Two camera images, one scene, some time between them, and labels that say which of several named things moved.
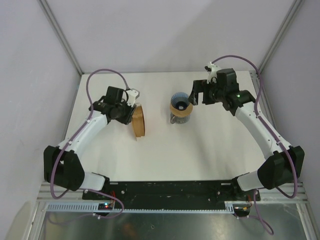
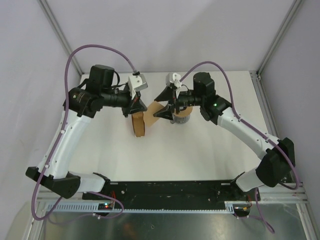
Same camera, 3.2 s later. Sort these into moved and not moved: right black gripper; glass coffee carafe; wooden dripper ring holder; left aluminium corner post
Moved: right black gripper
Not moved: left aluminium corner post; wooden dripper ring holder; glass coffee carafe
